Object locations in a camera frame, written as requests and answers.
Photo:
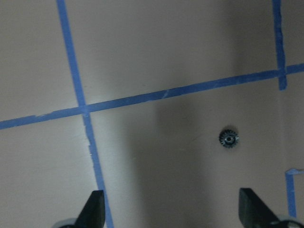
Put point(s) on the small black bearing gear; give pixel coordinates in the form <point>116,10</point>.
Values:
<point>228,138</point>

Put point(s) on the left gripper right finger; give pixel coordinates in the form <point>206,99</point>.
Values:
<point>254,213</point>

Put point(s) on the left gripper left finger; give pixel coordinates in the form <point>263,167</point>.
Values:
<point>93,213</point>

